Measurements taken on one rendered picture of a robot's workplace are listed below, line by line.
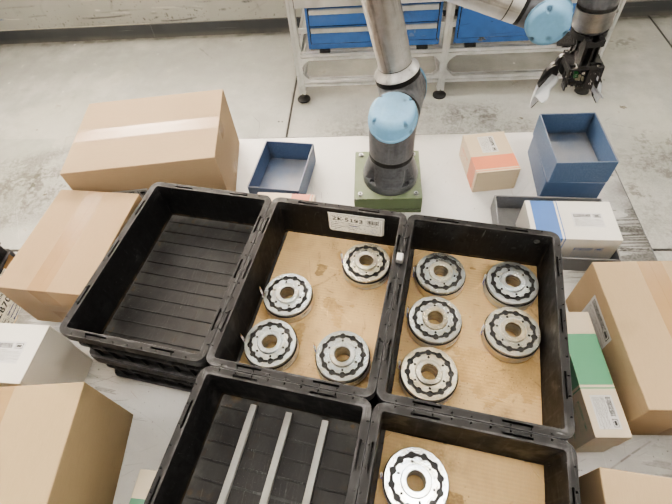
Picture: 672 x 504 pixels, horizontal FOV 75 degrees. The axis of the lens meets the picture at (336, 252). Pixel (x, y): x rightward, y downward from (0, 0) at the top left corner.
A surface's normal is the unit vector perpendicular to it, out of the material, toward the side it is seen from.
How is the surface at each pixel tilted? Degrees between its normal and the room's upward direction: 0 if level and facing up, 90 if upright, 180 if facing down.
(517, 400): 0
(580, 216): 0
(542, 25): 92
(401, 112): 10
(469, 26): 90
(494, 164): 0
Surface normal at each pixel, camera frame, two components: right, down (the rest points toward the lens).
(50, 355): 0.99, 0.03
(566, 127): -0.05, 0.81
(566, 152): -0.07, -0.59
